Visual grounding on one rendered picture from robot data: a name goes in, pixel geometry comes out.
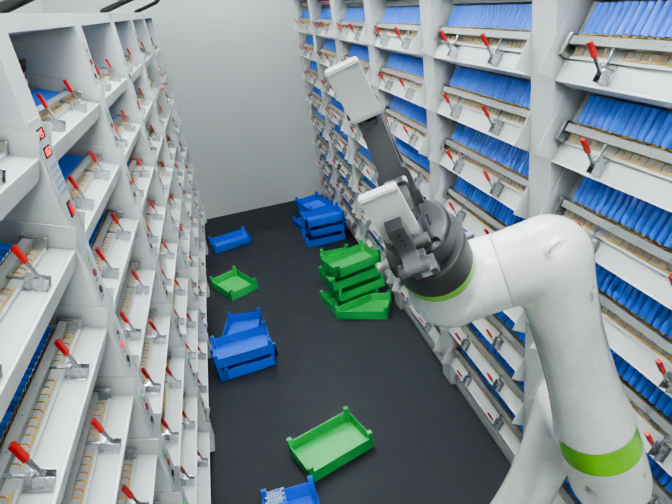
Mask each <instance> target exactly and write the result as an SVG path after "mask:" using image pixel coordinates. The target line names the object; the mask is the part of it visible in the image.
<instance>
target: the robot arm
mask: <svg viewBox="0 0 672 504"><path fill-rule="evenodd" d="M325 75H326V77H327V79H328V81H329V82H330V84H331V86H332V88H333V89H334V91H335V93H336V95H337V96H338V98H339V100H340V102H341V103H342V105H343V107H344V109H345V110H346V112H347V115H346V117H347V120H348V121H350V120H351V121H352V123H353V124H358V126H359V128H360V131H361V133H362V135H363V138H364V140H365V143H366V145H367V147H368V150H369V152H370V154H371V157H372V159H373V162H374V164H375V166H376V169H377V171H378V173H379V175H378V176H377V184H378V186H379V187H378V188H376V189H373V190H371V191H368V192H366V193H363V194H361V195H358V197H357V200H358V203H359V205H360V206H361V208H362V209H363V210H364V212H365V213H366V215H367V216H368V218H369V219H370V220H371V222H372V223H373V225H374V226H375V228H376V229H377V230H378V232H379V233H380V235H381V236H382V239H383V242H384V244H385V251H384V253H385V254H386V258H387V260H385V261H384V262H382V263H379V264H377V269H378V271H379V272H381V271H383V270H386V269H388V270H391V272H392V273H393V274H394V276H395V277H396V278H398V277H399V278H400V280H401V281H402V282H403V284H404V285H405V286H406V288H407V291H408V296H409V300H410V302H411V304H412V306H413V308H414V309H415V311H416V312H417V313H418V314H419V315H420V316H421V317H422V318H423V319H424V320H426V321H427V322H429V323H431V324H434V325H436V326H440V327H446V328H453V327H460V326H463V325H466V324H468V323H471V322H473V321H476V320H478V319H481V318H483V317H486V316H489V315H492V314H494V313H497V312H500V311H503V310H507V309H510V308H513V307H517V306H521V305H522V307H523V309H524V312H525V318H526V320H527V323H528V325H529V328H530V331H531V333H532V336H533V339H534V342H535V345H536V348H537V351H538V354H539V358H540V361H541V365H542V369H543V373H544V377H545V379H544V380H543V381H542V383H541V384H540V385H539V387H538V389H537V392H536V396H535V400H534V404H533V408H532V412H531V415H530V419H529V422H528V425H527V428H526V431H525V434H524V437H523V439H522V442H521V445H520V447H519V450H518V452H517V454H516V457H515V459H514V461H513V464H512V466H511V468H510V470H509V472H508V474H507V476H506V478H505V480H504V481H503V483H502V485H501V487H500V489H499V490H498V492H497V494H496V495H495V497H494V498H493V500H492V501H491V503H490V504H552V503H553V501H554V499H555V497H556V495H557V493H558V491H559V489H560V487H561V485H562V483H563V482H564V480H565V478H566V476H568V480H569V483H570V485H571V488H572V490H573V492H574V493H575V495H576V496H577V498H578V499H579V500H580V501H581V502H582V503H583V504H647V503H648V502H649V500H650V498H651V495H652V490H653V479H652V474H651V470H650V466H649V462H648V458H647V455H646V451H645V448H644V445H643V442H642V439H641V436H640V433H639V430H638V419H637V416H636V414H635V412H634V410H633V408H632V406H631V404H630V401H629V399H628V397H627V395H626V393H625V390H624V388H623V385H622V383H621V380H620V378H619V375H618V372H617V369H616V366H615V363H614V360H613V357H612V354H611V350H610V347H609V343H608V339H607V335H606V331H605V326H604V322H603V317H602V312H601V307H600V302H599V296H598V288H597V280H596V269H595V254H594V248H593V244H592V241H591V239H590V237H589V236H588V234H587V233H586V231H585V230H584V229H583V228H582V227H581V226H580V225H579V224H577V223H576V222H574V221H573V220H571V219H569V218H566V217H564V216H560V215H554V214H543V215H538V216H534V217H531V218H529V219H526V220H524V221H522V222H519V223H517V224H514V225H512V226H509V227H507V228H504V229H502V230H499V231H496V232H493V233H491V234H488V235H484V236H481V237H477V238H473V239H470V238H472V237H473V236H475V235H474V233H473V231H472V232H470V231H469V232H467V231H466V232H465V231H464V229H463V226H462V224H461V223H460V221H459V220H458V219H457V218H456V217H455V216H454V215H453V214H451V213H450V212H448V211H447V210H446V208H445V207H444V206H443V205H442V204H441V203H440V202H438V201H437V200H435V199H433V198H430V197H425V196H422V193H421V191H420V188H419V187H417V186H416V185H415V182H414V180H413V177H412V175H411V172H410V170H409V167H408V166H407V165H405V163H404V161H403V158H402V156H401V154H400V152H399V149H398V147H397V145H396V142H395V140H394V138H393V135H392V133H391V130H390V128H389V126H388V123H387V121H386V119H385V116H384V114H383V112H382V109H381V106H380V104H379V99H378V97H377V96H376V94H375V93H374V91H373V89H372V87H371V85H370V83H369V81H368V79H367V77H366V75H365V73H364V71H363V69H362V66H361V64H360V62H359V60H358V58H357V56H356V57H355V56H354V57H352V58H350V59H347V60H345V61H343V62H341V63H339V64H337V65H335V66H333V67H330V68H328V69H326V70H325ZM402 176H406V178H407V180H408V181H403V178H402ZM390 180H393V182H391V183H388V184H386V185H385V184H384V183H385V182H388V181H390ZM489 236H490V237H489Z"/></svg>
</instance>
